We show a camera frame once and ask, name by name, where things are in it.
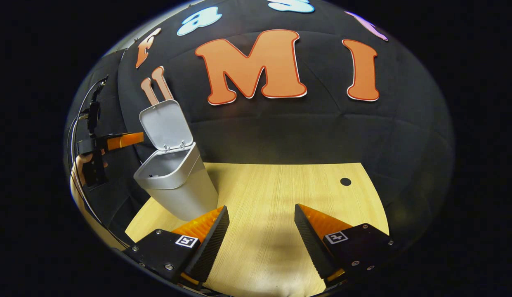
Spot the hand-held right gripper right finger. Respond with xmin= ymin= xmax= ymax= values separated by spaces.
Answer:
xmin=294 ymin=204 xmax=396 ymax=285

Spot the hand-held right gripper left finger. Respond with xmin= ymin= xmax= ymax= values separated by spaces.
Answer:
xmin=123 ymin=205 xmax=230 ymax=287

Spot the white desktop garbage bin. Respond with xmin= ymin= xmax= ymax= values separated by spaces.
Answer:
xmin=133 ymin=100 xmax=219 ymax=222

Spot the wooden desktop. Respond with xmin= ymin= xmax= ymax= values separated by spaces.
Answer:
xmin=125 ymin=162 xmax=390 ymax=297

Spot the black backdrop cloth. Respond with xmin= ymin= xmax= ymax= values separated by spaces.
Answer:
xmin=66 ymin=0 xmax=455 ymax=248

